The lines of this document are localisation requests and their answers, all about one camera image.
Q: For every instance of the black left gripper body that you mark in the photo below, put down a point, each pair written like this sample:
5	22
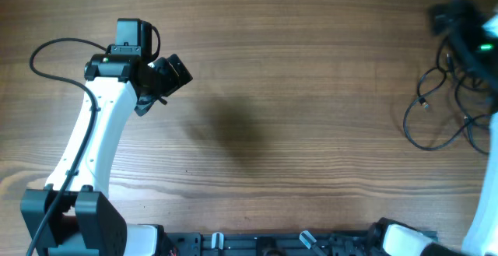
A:
163	79

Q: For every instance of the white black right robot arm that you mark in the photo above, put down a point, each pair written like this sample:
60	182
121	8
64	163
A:
467	56

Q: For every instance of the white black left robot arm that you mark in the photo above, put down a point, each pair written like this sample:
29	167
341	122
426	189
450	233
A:
72	214

